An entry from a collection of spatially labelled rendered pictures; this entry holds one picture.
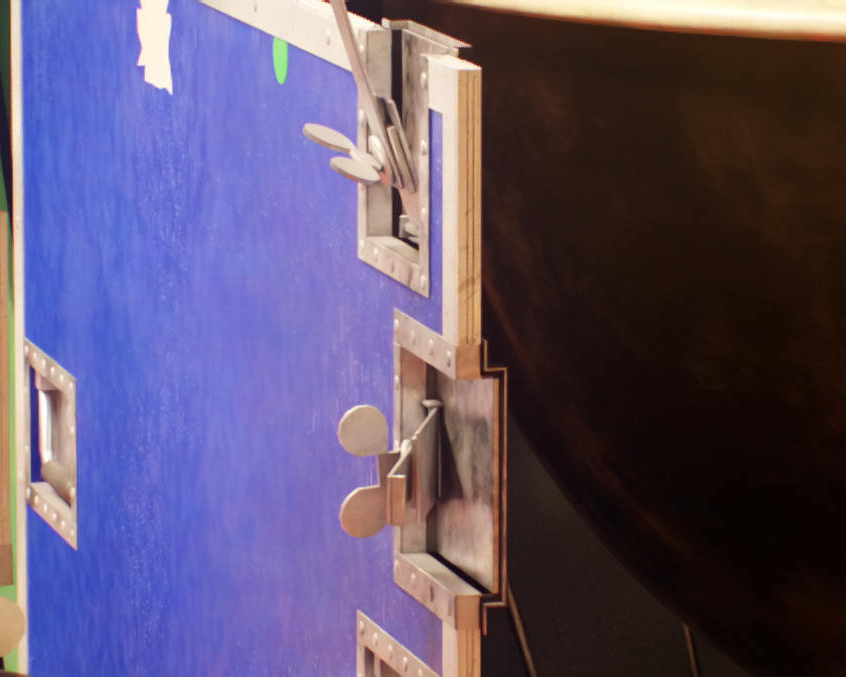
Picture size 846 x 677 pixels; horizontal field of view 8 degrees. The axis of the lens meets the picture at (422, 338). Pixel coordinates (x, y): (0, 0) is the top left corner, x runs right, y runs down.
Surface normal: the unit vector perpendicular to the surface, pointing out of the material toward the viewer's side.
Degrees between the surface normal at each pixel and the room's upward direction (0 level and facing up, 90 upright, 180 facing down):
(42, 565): 90
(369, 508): 96
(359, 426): 96
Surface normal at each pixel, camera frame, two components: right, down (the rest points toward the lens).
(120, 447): -0.97, 0.04
